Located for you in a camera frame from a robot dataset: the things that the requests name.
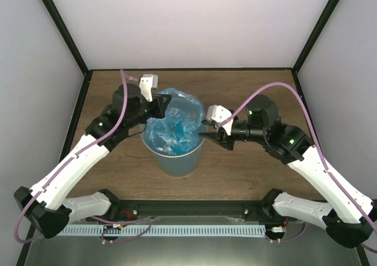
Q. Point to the translucent grey plastic trash bin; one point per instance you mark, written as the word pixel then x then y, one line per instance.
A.
pixel 176 166

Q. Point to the light blue slotted cable duct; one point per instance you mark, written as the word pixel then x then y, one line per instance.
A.
pixel 257 231

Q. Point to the black aluminium front rail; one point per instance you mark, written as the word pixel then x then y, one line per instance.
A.
pixel 155 208

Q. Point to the black frame post left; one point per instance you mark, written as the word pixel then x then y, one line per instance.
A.
pixel 65 34

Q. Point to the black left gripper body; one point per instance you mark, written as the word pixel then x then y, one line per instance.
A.
pixel 158 112

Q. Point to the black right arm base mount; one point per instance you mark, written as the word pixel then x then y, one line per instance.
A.
pixel 263 211

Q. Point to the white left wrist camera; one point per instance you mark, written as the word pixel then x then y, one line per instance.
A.
pixel 146 84

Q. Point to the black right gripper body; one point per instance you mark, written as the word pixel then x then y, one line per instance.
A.
pixel 224 140

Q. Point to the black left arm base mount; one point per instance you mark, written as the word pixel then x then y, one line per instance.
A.
pixel 119 210

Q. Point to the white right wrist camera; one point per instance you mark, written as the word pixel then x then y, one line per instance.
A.
pixel 219 117

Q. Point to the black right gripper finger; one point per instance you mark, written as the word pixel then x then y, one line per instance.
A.
pixel 212 136
pixel 206 122

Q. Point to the black frame post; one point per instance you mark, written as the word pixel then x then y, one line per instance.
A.
pixel 65 34
pixel 315 34

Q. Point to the black frame post right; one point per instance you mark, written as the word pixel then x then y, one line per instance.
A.
pixel 315 34

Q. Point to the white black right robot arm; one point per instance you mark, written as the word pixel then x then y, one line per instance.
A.
pixel 347 216

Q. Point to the blue translucent plastic trash bag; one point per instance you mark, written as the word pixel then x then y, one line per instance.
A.
pixel 177 133

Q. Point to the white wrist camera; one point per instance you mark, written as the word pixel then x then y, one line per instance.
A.
pixel 219 117
pixel 146 84

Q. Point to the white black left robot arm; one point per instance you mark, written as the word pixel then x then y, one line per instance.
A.
pixel 46 204

